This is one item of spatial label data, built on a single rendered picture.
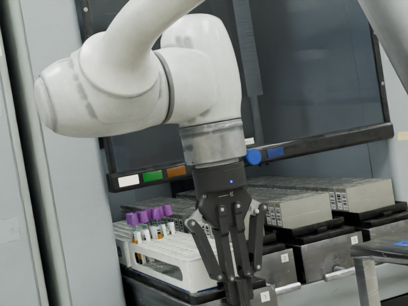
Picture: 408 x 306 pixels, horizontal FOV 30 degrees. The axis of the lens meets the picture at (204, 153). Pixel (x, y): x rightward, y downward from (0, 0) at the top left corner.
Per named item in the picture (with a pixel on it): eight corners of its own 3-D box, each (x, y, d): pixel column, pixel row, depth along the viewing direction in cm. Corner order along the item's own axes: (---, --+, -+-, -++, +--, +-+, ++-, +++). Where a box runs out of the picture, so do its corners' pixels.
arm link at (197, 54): (223, 120, 116) (144, 134, 109) (205, 19, 115) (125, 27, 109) (261, 114, 106) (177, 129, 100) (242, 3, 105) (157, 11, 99)
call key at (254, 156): (246, 166, 142) (243, 150, 142) (260, 163, 144) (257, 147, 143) (249, 166, 141) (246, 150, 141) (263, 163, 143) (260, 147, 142)
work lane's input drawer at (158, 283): (81, 286, 171) (74, 246, 171) (139, 272, 177) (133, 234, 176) (211, 363, 104) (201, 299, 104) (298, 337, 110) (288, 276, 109)
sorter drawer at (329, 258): (173, 247, 203) (167, 214, 202) (220, 236, 208) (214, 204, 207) (318, 288, 136) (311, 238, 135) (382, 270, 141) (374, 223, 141)
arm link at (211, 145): (169, 130, 111) (176, 170, 111) (193, 127, 102) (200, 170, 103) (225, 121, 114) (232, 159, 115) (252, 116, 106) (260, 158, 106)
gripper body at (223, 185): (232, 158, 114) (242, 219, 114) (180, 168, 110) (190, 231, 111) (255, 157, 107) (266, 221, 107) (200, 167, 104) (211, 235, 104)
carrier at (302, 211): (328, 221, 153) (323, 192, 153) (334, 221, 151) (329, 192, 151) (278, 233, 149) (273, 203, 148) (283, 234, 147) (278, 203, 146)
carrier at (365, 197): (390, 206, 159) (386, 178, 159) (396, 207, 157) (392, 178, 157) (343, 217, 154) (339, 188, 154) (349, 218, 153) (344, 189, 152)
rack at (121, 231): (88, 256, 168) (84, 229, 168) (131, 246, 172) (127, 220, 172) (129, 274, 141) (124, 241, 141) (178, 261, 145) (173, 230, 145)
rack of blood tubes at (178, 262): (132, 275, 139) (126, 242, 139) (181, 263, 143) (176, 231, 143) (193, 302, 112) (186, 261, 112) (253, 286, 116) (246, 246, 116)
